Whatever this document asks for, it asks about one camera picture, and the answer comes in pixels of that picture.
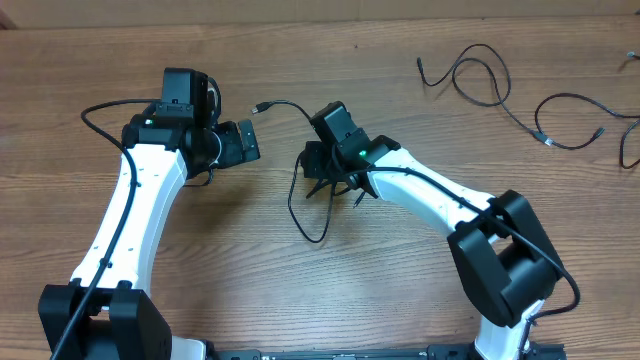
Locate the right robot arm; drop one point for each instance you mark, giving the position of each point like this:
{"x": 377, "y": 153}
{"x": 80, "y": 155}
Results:
{"x": 506, "y": 262}

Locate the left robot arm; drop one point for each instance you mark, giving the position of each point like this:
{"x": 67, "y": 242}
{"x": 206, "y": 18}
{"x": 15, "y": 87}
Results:
{"x": 106, "y": 310}

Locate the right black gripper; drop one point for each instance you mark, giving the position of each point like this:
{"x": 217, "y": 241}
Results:
{"x": 315, "y": 167}

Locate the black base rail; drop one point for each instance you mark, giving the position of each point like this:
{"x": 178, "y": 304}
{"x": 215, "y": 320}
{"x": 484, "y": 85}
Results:
{"x": 340, "y": 354}

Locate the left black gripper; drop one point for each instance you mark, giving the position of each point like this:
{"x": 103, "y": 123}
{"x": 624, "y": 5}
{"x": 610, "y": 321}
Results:
{"x": 236, "y": 153}

